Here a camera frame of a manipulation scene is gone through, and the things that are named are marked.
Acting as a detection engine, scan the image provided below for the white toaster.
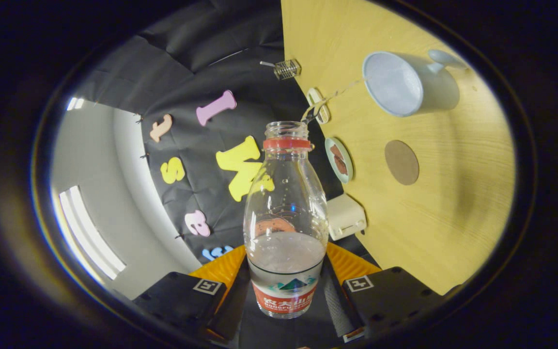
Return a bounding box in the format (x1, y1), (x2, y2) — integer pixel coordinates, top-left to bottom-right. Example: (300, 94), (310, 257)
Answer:
(326, 193), (368, 241)

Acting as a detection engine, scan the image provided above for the round brown coaster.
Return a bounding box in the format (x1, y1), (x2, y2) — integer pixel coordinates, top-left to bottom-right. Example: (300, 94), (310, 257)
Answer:
(385, 140), (419, 186)

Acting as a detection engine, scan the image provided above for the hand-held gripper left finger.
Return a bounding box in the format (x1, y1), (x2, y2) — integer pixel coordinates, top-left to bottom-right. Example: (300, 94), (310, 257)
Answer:
(134, 245), (249, 340)

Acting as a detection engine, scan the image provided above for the wooden table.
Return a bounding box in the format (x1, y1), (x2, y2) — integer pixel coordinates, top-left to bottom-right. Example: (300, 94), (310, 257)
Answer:
(280, 0), (516, 296)

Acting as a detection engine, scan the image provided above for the pale green plate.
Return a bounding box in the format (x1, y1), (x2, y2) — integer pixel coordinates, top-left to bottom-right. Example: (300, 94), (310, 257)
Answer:
(325, 137), (354, 184)

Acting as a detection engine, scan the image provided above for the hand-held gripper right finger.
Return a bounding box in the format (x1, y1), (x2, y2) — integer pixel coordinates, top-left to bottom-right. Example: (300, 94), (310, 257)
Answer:
(325, 242), (447, 342)

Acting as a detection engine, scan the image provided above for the large ceiling light panel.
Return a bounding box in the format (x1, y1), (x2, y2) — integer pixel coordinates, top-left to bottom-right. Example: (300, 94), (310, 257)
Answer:
(59, 186), (127, 281)

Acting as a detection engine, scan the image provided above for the white sectioned dish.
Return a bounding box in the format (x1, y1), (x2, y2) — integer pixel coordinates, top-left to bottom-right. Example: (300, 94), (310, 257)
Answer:
(307, 88), (330, 124)

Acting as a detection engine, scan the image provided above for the white cup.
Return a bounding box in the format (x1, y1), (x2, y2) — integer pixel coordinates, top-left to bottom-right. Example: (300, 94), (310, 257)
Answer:
(362, 49), (468, 117)

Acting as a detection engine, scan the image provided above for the black backdrop cloth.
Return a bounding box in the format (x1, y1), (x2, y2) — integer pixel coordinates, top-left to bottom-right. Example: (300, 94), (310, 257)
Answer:
(78, 0), (381, 265)

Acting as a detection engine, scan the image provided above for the clear plastic juice bottle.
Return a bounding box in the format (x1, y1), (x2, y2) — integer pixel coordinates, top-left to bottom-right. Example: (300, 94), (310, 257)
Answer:
(243, 121), (329, 319)

